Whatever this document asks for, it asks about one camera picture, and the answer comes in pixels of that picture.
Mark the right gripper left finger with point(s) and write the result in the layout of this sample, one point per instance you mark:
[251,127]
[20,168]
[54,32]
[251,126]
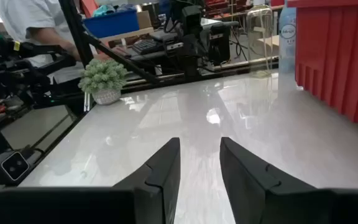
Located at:
[73,205]

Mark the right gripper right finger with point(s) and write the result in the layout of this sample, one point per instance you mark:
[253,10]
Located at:
[291,205]

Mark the red plastic laundry bin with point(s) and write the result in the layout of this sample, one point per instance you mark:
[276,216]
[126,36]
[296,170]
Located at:
[337,46]

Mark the green faux plant in pot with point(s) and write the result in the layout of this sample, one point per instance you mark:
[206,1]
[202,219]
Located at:
[102,76]

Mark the person's hand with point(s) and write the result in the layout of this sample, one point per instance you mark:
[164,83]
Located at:
[102,56]

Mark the blue air freshener bottle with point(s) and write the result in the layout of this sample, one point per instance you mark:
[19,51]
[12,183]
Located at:
[287,34]

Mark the black keyboard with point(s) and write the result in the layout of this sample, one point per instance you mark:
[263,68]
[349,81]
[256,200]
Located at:
[146,46]

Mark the black computer case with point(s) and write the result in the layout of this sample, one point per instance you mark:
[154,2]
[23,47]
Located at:
[219,43]

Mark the light wooden desk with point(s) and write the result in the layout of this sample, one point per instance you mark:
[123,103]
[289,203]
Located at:
[126,33]

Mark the blue storage tub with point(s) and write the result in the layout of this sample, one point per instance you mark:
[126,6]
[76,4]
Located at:
[113,23]

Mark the person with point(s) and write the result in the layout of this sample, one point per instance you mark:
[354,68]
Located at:
[26,15]

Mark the tan cardboard box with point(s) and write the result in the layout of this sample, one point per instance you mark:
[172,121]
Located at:
[144,20]

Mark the small black table camera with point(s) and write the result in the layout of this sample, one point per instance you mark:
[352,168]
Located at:
[14,166]

